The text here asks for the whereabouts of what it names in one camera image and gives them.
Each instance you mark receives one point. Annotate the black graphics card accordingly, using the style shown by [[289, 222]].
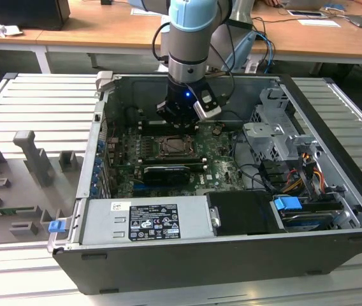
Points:
[[168, 175]]

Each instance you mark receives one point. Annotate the black plastic shroud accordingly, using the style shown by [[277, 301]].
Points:
[[241, 212]]

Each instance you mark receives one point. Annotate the blue plastic case latch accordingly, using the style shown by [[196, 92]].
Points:
[[56, 226]]

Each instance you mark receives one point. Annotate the grey laptop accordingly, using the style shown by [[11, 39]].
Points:
[[302, 4]]

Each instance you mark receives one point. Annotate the grey case corner latch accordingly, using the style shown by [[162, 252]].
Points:
[[104, 79]]

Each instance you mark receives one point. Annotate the green RAM stick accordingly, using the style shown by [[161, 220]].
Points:
[[5, 211]]

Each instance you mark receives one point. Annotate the small blue object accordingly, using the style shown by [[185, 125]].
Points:
[[330, 6]]

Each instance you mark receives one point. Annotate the blue slot retainer tab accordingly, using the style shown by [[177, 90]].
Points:
[[97, 174], [95, 183], [98, 164], [102, 145]]

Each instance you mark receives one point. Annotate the white framed tablet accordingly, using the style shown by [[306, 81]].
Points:
[[305, 13]]

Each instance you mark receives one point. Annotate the small white plug box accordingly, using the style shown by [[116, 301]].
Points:
[[251, 67]]

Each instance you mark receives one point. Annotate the CPU socket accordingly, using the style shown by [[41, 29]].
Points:
[[178, 155]]

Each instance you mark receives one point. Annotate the perforated metal drive cage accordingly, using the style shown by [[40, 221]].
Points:
[[264, 134]]

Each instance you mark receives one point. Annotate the crumpled white paper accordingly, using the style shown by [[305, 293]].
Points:
[[2, 29]]

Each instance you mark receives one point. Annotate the wooden desk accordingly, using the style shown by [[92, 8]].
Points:
[[311, 41], [88, 28]]

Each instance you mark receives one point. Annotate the silver topped CPU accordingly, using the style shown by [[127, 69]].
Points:
[[176, 145]]

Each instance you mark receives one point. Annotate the hard disk in blue carrier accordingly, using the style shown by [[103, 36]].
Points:
[[286, 204]]

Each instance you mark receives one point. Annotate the pale blue teach pendant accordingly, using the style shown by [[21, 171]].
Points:
[[243, 51]]

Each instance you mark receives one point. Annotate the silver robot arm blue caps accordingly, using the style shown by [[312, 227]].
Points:
[[189, 44]]

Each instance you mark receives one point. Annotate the silver coin battery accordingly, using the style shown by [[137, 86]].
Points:
[[217, 129]]

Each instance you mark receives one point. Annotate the white printed paper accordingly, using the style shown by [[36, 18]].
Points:
[[142, 12]]

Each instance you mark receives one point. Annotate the white paper sheet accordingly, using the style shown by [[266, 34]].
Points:
[[318, 23]]

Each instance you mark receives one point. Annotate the black RAM slot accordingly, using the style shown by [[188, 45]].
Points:
[[152, 127], [181, 157], [152, 132], [197, 165]]

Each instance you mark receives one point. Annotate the black open PC case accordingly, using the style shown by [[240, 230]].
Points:
[[200, 271]]

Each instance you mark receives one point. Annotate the green motherboard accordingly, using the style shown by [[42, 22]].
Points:
[[219, 172]]

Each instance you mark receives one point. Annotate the small black object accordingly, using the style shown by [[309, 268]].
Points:
[[107, 2]]

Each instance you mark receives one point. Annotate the grey parts rack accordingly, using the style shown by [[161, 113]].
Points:
[[12, 188]]

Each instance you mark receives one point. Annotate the silver power supply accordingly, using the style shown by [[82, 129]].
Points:
[[104, 223]]

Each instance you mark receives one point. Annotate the black computer box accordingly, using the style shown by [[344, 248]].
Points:
[[25, 12]]

